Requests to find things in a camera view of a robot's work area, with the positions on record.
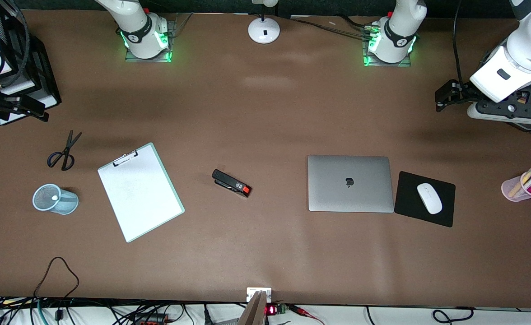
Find silver grey laptop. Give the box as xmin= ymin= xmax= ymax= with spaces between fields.
xmin=307 ymin=155 xmax=395 ymax=213

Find black mesh document tray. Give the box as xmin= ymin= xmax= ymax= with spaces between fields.
xmin=0 ymin=9 xmax=62 ymax=126

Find yellow highlighter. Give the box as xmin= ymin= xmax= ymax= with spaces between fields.
xmin=509 ymin=169 xmax=531 ymax=197

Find pink mesh pen cup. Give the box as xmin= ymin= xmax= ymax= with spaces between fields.
xmin=501 ymin=171 xmax=531 ymax=202

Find light blue mesh cup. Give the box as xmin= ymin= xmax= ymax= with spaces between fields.
xmin=32 ymin=183 xmax=79 ymax=215

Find white computer mouse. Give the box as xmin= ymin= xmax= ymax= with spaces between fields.
xmin=417 ymin=182 xmax=443 ymax=215

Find black mouse pad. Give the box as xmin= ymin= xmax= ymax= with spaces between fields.
xmin=394 ymin=171 xmax=456 ymax=228

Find mint green clipboard with paper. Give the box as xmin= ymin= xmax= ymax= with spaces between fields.
xmin=97 ymin=142 xmax=186 ymax=243

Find white round lamp base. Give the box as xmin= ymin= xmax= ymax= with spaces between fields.
xmin=247 ymin=0 xmax=280 ymax=44

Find black stapler with red end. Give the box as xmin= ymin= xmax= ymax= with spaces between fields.
xmin=211 ymin=169 xmax=252 ymax=198

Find black orange usb hub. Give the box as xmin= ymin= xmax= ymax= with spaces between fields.
xmin=131 ymin=314 xmax=170 ymax=325

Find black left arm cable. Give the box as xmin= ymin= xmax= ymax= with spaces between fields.
xmin=452 ymin=0 xmax=466 ymax=87

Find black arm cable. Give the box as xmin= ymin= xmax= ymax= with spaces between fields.
xmin=452 ymin=0 xmax=466 ymax=87
xmin=0 ymin=0 xmax=31 ymax=88

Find black handled scissors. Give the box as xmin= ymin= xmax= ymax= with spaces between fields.
xmin=47 ymin=130 xmax=83 ymax=171

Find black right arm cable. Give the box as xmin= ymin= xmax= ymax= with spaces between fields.
xmin=0 ymin=0 xmax=31 ymax=88

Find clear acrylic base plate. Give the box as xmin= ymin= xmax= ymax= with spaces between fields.
xmin=363 ymin=25 xmax=412 ymax=67
xmin=125 ymin=13 xmax=193 ymax=63

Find black cable bundle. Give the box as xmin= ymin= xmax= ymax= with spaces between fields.
xmin=288 ymin=14 xmax=377 ymax=40

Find black cable loop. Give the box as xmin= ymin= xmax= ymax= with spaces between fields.
xmin=33 ymin=256 xmax=80 ymax=301

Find red clip wire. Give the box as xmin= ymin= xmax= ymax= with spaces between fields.
xmin=288 ymin=305 xmax=325 ymax=325

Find aluminium camera post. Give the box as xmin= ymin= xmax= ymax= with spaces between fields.
xmin=238 ymin=288 xmax=273 ymax=325

